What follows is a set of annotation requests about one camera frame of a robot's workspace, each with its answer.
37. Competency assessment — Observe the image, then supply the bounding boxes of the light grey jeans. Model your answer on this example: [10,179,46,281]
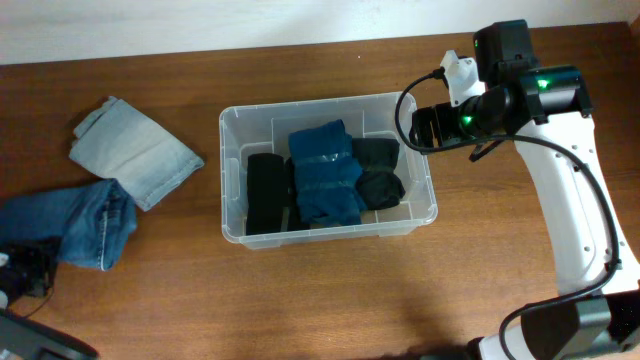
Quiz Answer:
[69,96,204,211]

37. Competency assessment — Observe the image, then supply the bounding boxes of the dark grey cloth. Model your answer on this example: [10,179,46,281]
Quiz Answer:
[352,138,406,210]

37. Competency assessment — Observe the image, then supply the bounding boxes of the clear plastic storage bin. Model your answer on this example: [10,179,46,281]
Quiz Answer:
[219,92,438,250]

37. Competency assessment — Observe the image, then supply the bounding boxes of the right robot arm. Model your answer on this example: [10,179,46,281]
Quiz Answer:
[400,20,639,359]

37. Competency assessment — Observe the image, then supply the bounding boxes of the blue cloth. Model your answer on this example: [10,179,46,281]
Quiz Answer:
[288,119,367,226]

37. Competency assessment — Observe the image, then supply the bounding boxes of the black cloth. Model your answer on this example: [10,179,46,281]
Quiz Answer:
[245,153,310,236]

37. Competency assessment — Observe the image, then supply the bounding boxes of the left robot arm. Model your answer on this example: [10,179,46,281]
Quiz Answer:
[1,238,99,360]

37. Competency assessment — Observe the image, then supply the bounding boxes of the right black cable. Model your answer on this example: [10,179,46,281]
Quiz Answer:
[394,67,624,360]

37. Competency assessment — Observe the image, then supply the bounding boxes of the blue jeans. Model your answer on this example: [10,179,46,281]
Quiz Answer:
[1,179,137,271]

